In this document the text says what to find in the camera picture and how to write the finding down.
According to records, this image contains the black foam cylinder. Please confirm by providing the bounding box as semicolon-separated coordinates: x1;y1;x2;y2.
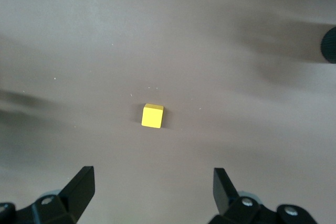
320;26;336;65

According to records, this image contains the brown paper table cover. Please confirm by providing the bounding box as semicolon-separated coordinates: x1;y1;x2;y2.
0;0;336;224

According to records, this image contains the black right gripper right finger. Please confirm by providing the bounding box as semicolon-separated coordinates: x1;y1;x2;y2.
209;167;320;224

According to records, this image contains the yellow wooden block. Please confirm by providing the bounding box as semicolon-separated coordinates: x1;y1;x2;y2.
141;103;165;130

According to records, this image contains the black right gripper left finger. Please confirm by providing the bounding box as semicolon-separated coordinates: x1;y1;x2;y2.
0;165;96;224

